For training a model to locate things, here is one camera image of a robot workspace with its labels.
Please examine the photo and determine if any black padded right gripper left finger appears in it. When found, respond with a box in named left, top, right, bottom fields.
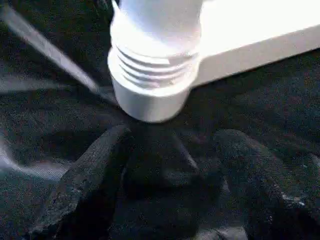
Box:
left=31, top=124, right=133, bottom=240

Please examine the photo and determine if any white plastic table leg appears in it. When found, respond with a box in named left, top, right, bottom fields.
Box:
left=109, top=0, right=204, bottom=91

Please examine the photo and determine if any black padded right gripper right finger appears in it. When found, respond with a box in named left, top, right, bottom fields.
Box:
left=214, top=128, right=320, bottom=240

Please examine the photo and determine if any black shiny mat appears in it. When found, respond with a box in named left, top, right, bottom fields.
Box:
left=0, top=0, right=320, bottom=240

